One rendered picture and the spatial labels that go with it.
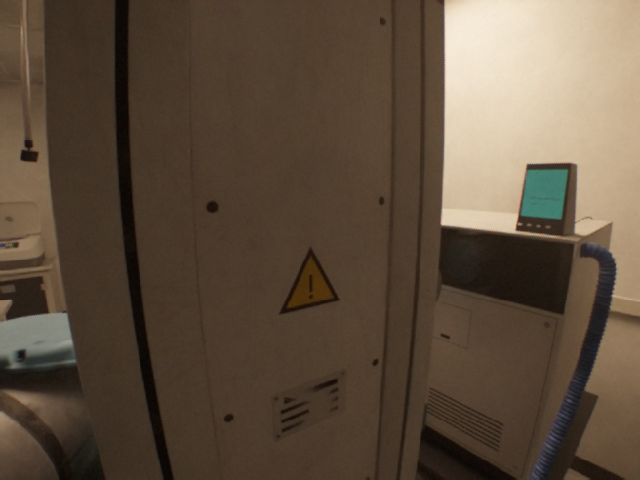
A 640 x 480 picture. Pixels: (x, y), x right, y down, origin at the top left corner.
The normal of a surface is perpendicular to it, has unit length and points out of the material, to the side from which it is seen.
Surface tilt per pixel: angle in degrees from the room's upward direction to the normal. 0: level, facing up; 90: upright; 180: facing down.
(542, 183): 80
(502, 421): 90
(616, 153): 90
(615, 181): 90
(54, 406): 55
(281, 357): 90
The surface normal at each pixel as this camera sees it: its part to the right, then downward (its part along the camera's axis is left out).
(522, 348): -0.79, 0.10
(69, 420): 0.92, -0.39
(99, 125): 0.55, 0.14
